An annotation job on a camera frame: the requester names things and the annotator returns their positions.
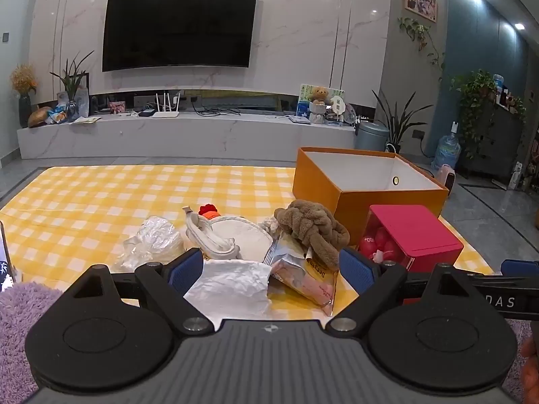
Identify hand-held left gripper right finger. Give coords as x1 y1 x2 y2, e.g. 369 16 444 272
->
324 247 481 335

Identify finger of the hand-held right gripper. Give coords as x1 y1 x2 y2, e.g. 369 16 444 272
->
500 259 539 282

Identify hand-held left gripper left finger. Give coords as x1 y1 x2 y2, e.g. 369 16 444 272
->
63 247 213 335

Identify clear plastic bag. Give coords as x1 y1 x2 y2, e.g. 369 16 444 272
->
113 215 185 273

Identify clear snack packet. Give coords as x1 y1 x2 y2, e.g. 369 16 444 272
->
264 236 340 317

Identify brown plush toy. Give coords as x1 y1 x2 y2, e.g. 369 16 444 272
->
274 200 351 271

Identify orange cardboard box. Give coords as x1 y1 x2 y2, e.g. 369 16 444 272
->
292 147 449 245

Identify person's right hand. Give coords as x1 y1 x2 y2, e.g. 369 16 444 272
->
521 334 539 394

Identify frosted white pouch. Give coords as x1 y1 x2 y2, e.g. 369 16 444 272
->
211 216 274 262

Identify red box with clear window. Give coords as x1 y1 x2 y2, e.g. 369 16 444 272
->
358 204 465 306

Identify pink white crochet pouch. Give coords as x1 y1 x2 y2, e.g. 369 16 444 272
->
258 216 282 237

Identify yellow checkered mat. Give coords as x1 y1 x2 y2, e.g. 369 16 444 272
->
0 165 495 333

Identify pink stool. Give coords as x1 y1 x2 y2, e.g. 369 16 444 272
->
435 165 458 197

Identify dark grey cabinet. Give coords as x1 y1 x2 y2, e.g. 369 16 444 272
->
458 95 529 179

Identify white marble television console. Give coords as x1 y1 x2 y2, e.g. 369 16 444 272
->
17 111 358 163

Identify grey trash bin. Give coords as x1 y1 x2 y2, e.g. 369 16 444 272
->
354 121 390 153

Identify blue water jug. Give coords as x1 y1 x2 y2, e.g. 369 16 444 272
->
431 133 461 172

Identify tall potted plant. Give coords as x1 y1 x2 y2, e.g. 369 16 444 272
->
372 90 434 153

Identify white router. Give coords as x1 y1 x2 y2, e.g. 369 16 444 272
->
152 91 182 119

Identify white fan-shaped sign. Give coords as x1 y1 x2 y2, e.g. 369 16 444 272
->
328 95 349 117

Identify small teddy bear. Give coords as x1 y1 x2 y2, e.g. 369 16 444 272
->
308 86 331 125

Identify trailing pothos plant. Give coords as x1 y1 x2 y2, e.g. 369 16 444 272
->
450 69 528 158

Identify illustrated desk calendar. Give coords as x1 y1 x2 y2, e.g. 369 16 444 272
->
296 83 347 119

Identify purple fluffy rug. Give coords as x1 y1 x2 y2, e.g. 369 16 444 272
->
0 282 65 404

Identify blue snack bags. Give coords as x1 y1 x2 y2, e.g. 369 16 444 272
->
45 102 70 125

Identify brown round gourd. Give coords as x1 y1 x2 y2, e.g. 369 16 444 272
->
27 106 54 129

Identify green leafy plant in vase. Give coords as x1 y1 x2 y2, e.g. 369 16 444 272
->
50 50 95 115

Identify dark vase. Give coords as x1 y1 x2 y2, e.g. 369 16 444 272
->
18 93 33 128

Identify hanging vine plant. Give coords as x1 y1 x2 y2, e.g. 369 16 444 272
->
398 17 446 81

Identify yellow dried flowers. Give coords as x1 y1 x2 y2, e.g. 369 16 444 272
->
10 65 38 95

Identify black cables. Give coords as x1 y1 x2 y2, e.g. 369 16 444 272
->
193 106 242 117

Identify black wall television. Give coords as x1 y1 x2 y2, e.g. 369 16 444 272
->
102 0 259 72

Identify framed wall picture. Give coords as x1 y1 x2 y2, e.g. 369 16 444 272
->
404 0 439 24

